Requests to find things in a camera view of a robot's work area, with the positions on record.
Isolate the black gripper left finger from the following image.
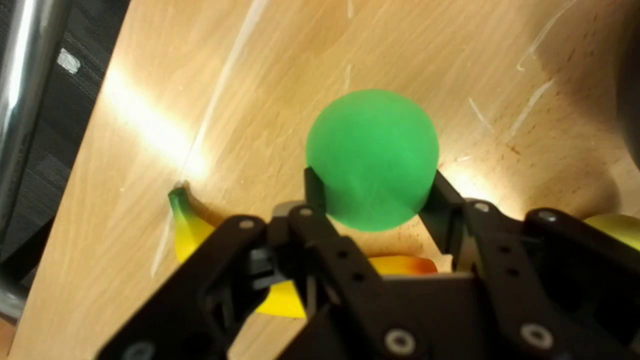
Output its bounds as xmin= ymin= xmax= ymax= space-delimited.
xmin=93 ymin=167 xmax=433 ymax=360

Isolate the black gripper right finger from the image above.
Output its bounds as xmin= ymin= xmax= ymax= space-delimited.
xmin=418 ymin=168 xmax=640 ymax=360

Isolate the yellow plastic banana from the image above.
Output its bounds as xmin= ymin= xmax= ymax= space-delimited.
xmin=166 ymin=185 xmax=443 ymax=320

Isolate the bright green round fruit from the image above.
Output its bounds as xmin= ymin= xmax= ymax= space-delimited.
xmin=304 ymin=89 xmax=443 ymax=235

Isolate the metal cart handle bar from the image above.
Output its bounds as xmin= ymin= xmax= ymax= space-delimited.
xmin=0 ymin=0 xmax=68 ymax=223

